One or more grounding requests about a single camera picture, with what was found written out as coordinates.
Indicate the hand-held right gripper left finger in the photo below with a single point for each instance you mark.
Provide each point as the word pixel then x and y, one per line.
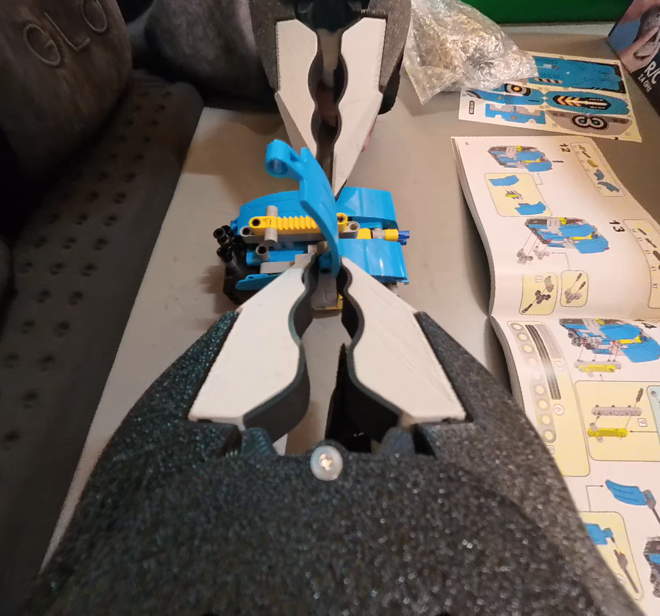
pixel 247 363

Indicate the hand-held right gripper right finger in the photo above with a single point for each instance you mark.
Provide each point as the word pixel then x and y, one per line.
pixel 407 368

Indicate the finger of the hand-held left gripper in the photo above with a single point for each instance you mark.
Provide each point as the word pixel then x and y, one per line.
pixel 363 74
pixel 294 74

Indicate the narrow blue curved arc piece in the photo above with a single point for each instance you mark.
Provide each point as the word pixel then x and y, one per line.
pixel 314 188

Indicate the blue yellow toy brick model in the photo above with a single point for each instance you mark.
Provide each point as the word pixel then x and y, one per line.
pixel 371 255

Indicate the person's left forearm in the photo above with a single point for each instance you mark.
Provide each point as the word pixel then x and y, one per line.
pixel 206 33

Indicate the grey desk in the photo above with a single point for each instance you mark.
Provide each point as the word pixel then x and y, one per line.
pixel 428 188

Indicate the person's left hand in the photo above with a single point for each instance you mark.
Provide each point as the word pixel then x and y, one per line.
pixel 326 105

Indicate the clear plastic bag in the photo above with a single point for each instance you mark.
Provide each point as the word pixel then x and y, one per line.
pixel 453 43

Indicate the white instruction booklet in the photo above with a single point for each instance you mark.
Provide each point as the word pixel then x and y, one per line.
pixel 567 368

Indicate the printed paper sheet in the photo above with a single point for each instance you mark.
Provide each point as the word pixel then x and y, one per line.
pixel 557 95

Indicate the dark blue toy kit box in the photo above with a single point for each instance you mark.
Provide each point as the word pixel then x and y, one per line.
pixel 639 43

